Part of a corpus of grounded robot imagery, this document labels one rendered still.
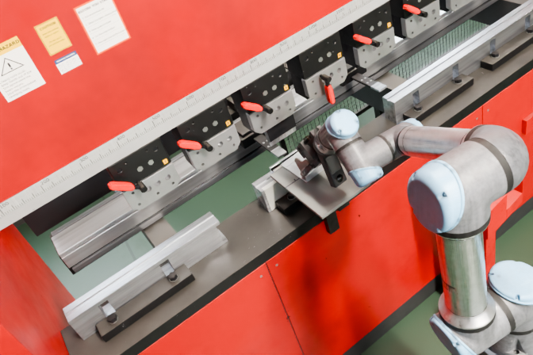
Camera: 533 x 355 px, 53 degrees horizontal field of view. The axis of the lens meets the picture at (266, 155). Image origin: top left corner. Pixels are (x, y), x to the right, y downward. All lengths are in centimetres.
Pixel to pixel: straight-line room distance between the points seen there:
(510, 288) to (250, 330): 85
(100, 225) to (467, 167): 121
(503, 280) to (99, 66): 102
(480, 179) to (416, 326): 152
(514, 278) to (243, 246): 77
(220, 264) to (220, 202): 154
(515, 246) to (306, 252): 121
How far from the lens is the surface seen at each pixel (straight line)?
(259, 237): 166
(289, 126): 163
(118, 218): 179
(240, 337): 180
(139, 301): 163
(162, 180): 144
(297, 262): 174
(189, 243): 161
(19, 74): 123
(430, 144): 121
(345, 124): 130
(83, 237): 180
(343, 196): 152
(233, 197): 315
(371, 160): 131
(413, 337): 240
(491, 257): 209
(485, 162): 97
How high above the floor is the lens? 207
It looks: 38 degrees down
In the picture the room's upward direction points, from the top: 19 degrees counter-clockwise
